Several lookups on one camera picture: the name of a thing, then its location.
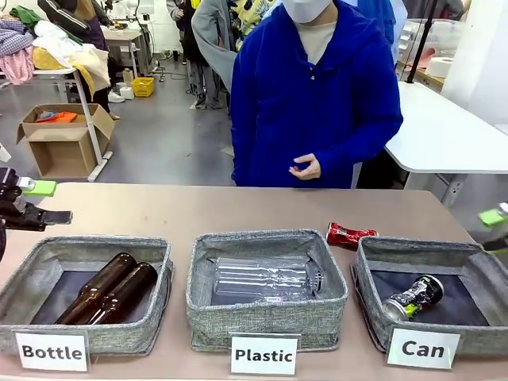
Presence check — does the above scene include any red crushed can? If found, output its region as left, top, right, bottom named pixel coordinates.
left=325, top=221, right=380, bottom=252

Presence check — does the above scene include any grey basket behind Bottle sign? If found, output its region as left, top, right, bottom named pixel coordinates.
left=0, top=234, right=175, bottom=356

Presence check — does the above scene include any person's left hand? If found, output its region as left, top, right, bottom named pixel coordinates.
left=288, top=154, right=322, bottom=181

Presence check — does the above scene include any grey basket behind Can sign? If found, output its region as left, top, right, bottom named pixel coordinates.
left=351, top=237, right=508, bottom=356

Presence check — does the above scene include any white face mask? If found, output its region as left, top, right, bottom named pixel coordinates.
left=282, top=0, right=333, bottom=24

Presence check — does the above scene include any black crushed can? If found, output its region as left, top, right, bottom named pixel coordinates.
left=382, top=275, right=445, bottom=321

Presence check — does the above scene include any yellow plastic crate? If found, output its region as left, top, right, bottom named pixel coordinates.
left=132, top=76, right=156, bottom=98

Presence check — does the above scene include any grey basket behind Plastic sign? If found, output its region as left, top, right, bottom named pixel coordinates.
left=186, top=229, right=350, bottom=353

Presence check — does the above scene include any white cloth pile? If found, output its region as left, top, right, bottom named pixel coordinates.
left=32, top=19, right=111, bottom=89

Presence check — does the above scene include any pink cloth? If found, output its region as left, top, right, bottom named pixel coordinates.
left=0, top=45, right=36, bottom=86

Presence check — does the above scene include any orange cloth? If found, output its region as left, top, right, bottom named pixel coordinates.
left=37, top=111, right=79, bottom=124

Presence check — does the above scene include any white Can sign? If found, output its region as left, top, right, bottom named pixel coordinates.
left=387, top=327, right=462, bottom=370

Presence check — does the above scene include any open cardboard box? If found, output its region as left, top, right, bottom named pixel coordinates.
left=16, top=103, right=116, bottom=179

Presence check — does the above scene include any person in blue hoodie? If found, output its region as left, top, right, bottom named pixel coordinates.
left=229, top=0, right=405, bottom=190

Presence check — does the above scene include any white Bottle sign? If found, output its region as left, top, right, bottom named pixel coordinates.
left=14, top=329, right=91, bottom=373

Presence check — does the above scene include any white table with clothes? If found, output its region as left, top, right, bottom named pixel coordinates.
left=0, top=65, right=114, bottom=183

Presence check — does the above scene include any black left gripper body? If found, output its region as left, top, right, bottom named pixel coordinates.
left=0, top=166, right=47, bottom=233

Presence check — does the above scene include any person in grey hoodie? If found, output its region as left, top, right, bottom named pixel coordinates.
left=190, top=0, right=243, bottom=110

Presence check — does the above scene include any person in dark jacket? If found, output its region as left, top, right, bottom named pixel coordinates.
left=37, top=0, right=126, bottom=121

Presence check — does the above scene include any person in yellow floral shirt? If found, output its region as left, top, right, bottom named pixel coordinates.
left=236, top=0, right=285, bottom=51

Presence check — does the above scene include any black tripod pole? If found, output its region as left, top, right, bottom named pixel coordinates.
left=405, top=0, right=440, bottom=84

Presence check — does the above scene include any large clear plastic bottle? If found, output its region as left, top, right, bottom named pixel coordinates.
left=214, top=256, right=325, bottom=306

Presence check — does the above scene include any brown glass bottle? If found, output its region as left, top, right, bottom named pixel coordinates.
left=69, top=261, right=159, bottom=325
left=55, top=252, right=138, bottom=325

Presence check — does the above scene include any large white table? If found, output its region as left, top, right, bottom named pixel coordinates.
left=383, top=81, right=508, bottom=207

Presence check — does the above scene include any white tissue roll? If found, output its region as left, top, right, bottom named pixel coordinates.
left=426, top=56, right=456, bottom=79

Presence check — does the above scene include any white Plastic sign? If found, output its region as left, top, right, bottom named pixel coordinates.
left=229, top=332, right=301, bottom=376

